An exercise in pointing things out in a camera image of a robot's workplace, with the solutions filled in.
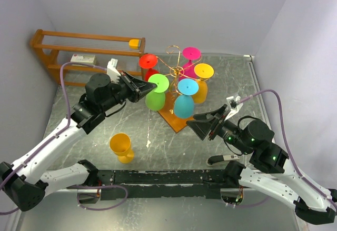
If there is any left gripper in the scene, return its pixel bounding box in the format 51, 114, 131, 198
101, 71, 157, 112

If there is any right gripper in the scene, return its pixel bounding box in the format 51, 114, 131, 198
186, 104, 252, 154

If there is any green wine glass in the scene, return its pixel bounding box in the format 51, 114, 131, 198
145, 74, 170, 111

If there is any red wine glass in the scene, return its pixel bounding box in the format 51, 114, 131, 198
139, 54, 159, 81

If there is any blue wine glass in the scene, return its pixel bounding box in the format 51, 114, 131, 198
173, 78, 199, 119

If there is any orange wine glass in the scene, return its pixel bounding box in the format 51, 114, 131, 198
110, 133, 134, 164
192, 63, 214, 104

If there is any pink wine glass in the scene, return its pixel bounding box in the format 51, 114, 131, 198
179, 47, 201, 80

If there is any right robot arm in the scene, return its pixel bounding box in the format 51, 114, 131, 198
186, 105, 336, 225

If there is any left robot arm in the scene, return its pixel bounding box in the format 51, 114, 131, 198
1, 72, 157, 212

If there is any wooden shelf rack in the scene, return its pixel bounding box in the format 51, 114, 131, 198
29, 29, 146, 84

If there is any yellow block on shelf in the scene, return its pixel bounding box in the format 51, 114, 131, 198
128, 39, 142, 50

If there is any white box on shelf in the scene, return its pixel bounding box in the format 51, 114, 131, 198
70, 54, 96, 65

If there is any gold wire glass rack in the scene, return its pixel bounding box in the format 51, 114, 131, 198
157, 45, 202, 133

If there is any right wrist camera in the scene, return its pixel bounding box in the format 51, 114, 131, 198
225, 93, 243, 120

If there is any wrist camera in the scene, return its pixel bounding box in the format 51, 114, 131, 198
106, 58, 121, 83
225, 93, 243, 120

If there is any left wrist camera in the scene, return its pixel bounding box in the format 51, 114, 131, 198
106, 58, 121, 83

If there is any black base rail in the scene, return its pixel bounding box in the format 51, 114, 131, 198
95, 169, 239, 199

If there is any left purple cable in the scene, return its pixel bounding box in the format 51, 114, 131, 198
0, 62, 108, 215

